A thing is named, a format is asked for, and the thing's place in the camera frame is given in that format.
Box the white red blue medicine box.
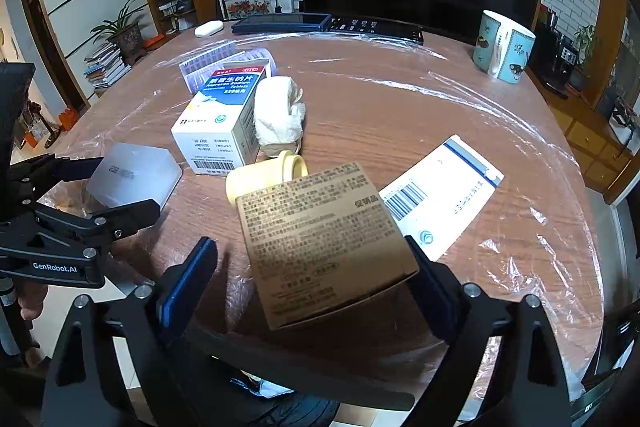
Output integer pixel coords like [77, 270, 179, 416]
[171, 66, 273, 176]

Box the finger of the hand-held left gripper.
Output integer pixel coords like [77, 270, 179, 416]
[9, 154, 105, 204]
[0, 199, 162, 259]

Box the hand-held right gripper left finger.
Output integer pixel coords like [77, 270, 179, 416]
[42, 236, 221, 427]

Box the wooden drawer cabinet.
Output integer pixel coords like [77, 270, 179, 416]
[525, 67, 640, 204]

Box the red flower ornament frame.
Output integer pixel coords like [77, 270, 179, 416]
[226, 0, 282, 19]

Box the black coffee machine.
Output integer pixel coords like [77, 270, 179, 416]
[529, 24, 581, 96]

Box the small green potted plant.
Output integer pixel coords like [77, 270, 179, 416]
[570, 24, 599, 92]

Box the wooden side table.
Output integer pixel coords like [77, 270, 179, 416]
[92, 32, 177, 100]

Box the brown cardboard box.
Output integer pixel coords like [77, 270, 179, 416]
[235, 162, 421, 332]

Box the stack of books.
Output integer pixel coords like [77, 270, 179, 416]
[82, 42, 132, 90]

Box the light blue patterned mug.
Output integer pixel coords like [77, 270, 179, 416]
[472, 10, 537, 84]

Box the purple hair roller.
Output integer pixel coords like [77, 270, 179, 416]
[179, 45, 236, 94]
[229, 49, 275, 80]

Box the cream tape roll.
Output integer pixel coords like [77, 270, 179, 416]
[225, 150, 309, 209]

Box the grey plastic lid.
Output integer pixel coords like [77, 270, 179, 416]
[85, 143, 184, 210]

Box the person's left hand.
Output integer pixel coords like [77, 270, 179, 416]
[20, 283, 50, 322]

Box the blue smartphone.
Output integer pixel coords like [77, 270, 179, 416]
[231, 13, 333, 36]

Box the white gauze roll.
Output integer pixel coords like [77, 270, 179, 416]
[253, 76, 307, 158]

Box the black remote control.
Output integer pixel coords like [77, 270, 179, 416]
[325, 17, 425, 46]

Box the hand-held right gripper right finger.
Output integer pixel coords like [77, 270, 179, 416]
[404, 235, 572, 427]

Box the potted plant in brown pot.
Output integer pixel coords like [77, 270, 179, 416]
[90, 0, 152, 58]

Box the dark wooden chair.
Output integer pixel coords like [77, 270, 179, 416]
[570, 307, 640, 427]

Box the clear plastic table cover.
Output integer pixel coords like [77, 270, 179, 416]
[50, 27, 609, 403]

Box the black trash bin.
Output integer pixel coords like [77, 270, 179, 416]
[200, 372, 342, 427]

